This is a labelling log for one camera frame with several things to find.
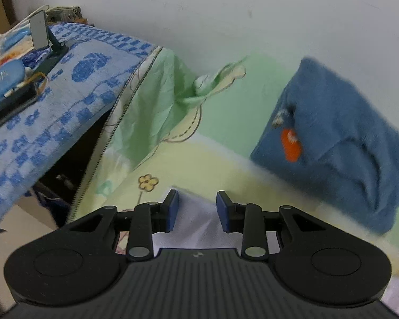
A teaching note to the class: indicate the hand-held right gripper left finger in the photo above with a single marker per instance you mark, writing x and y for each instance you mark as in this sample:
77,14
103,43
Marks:
173,211

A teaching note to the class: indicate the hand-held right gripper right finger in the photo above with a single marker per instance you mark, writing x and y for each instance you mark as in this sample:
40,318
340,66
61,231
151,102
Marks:
222,211

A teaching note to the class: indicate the white shirt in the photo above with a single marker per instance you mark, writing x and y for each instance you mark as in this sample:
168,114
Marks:
198,226

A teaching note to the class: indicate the pastel cartoon printed bedsheet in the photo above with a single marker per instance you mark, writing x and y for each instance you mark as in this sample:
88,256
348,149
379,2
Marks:
219,113

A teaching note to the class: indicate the dark nightstand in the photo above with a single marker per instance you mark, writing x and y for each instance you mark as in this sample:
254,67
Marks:
73,159

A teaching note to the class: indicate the folded blue sweater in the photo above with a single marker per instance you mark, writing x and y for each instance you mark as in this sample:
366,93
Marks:
339,133

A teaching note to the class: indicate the blue patterned towel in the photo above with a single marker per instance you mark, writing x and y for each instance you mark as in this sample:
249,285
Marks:
69,93

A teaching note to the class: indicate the black tray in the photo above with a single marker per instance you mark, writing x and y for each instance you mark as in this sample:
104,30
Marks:
13,103

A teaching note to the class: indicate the blue plastic packets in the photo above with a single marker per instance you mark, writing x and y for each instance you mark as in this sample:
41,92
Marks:
3,81

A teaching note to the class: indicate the light blue case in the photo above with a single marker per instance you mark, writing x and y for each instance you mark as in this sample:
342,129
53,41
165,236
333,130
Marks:
16,38

